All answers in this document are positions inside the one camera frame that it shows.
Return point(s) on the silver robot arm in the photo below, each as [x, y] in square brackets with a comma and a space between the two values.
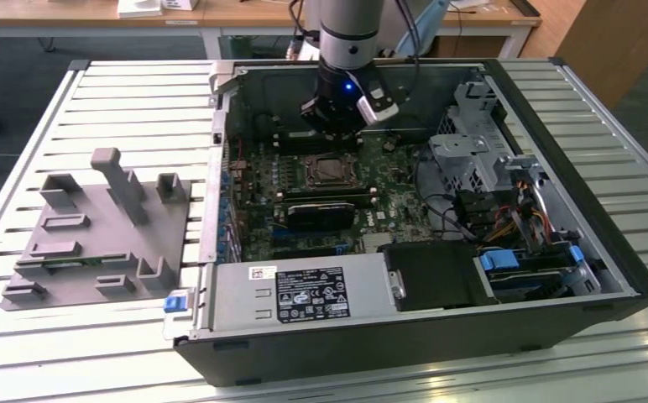
[340, 52]

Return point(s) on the CPU socket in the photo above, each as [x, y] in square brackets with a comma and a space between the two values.
[328, 184]

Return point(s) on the black graphics card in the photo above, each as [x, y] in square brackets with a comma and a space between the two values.
[318, 216]

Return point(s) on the silver drive cage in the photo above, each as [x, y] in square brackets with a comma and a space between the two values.
[469, 147]

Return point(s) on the green motherboard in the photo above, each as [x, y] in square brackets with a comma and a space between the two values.
[397, 210]

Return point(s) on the silver chipset heatsink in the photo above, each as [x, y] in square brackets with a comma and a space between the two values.
[377, 242]

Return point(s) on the wooden desk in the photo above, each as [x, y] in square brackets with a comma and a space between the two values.
[497, 22]

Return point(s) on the white box dark print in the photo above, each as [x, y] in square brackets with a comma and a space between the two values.
[180, 4]

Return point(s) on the plain white box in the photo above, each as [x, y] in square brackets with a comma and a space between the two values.
[139, 8]

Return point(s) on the black plastic shroud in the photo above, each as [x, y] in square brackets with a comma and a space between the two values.
[441, 277]

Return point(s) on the blue disk carrier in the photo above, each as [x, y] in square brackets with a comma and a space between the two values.
[497, 260]

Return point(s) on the silver power supply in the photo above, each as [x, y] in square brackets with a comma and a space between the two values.
[234, 302]

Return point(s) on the grey parts rack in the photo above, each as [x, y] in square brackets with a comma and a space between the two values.
[111, 235]

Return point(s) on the wooden cabinet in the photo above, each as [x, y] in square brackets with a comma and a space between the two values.
[609, 50]

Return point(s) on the blue case latch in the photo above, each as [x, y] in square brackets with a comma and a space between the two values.
[174, 304]

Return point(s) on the black disk drive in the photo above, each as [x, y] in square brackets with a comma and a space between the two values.
[525, 287]

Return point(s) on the black PC case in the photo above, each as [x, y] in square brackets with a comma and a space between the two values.
[413, 348]

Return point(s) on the green RAM stick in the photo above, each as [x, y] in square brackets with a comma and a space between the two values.
[68, 263]

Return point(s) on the silver disk bay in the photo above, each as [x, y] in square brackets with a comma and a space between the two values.
[586, 281]

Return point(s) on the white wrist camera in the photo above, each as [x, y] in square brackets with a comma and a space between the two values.
[379, 113]

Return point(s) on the grey case bracket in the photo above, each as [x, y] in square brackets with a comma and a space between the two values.
[223, 73]

